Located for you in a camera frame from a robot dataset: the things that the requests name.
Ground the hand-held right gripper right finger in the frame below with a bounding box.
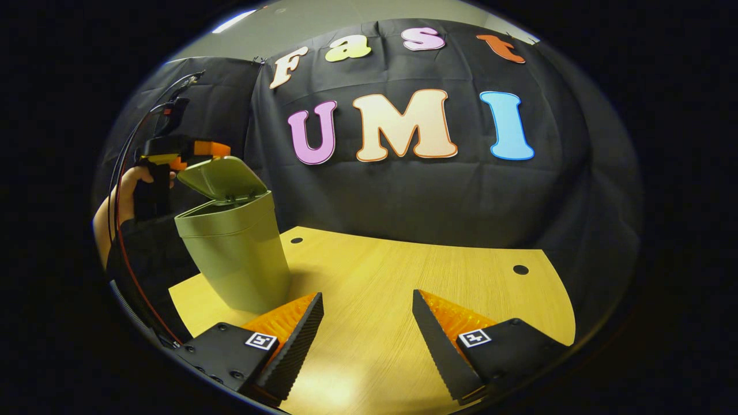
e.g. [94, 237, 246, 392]
[411, 289, 569, 404]

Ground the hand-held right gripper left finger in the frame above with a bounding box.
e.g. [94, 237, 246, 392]
[173, 291, 325, 407]

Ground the green desktop garbage bin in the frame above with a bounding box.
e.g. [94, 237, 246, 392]
[174, 156, 291, 315]

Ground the ceiling light panel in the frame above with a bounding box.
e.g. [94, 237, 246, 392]
[212, 7, 259, 35]

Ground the black backdrop cloth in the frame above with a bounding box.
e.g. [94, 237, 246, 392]
[95, 17, 644, 348]

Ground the red cable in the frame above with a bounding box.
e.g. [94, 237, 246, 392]
[114, 167, 185, 348]

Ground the black cable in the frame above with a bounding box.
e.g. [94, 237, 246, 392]
[106, 70, 207, 244]

